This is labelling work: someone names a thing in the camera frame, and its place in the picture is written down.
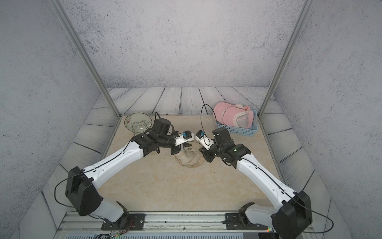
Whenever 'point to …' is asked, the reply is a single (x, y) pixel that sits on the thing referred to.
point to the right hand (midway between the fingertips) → (201, 149)
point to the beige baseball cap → (189, 157)
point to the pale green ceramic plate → (138, 122)
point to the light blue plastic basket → (249, 131)
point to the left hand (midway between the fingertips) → (191, 142)
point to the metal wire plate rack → (135, 126)
